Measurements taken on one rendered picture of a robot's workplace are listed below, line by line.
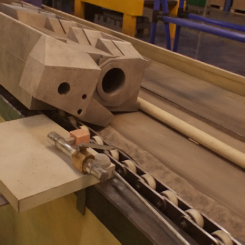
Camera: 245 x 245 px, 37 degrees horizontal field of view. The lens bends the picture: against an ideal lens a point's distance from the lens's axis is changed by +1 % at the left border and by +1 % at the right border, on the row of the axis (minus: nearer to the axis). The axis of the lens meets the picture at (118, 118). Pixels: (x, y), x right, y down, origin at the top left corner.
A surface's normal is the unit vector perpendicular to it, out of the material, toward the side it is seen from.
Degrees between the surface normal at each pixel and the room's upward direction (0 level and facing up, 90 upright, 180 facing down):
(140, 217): 0
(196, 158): 0
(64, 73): 90
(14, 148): 0
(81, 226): 90
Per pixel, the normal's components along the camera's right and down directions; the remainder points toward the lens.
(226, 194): 0.09, -0.91
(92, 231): -0.81, 0.16
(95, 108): 0.58, 0.38
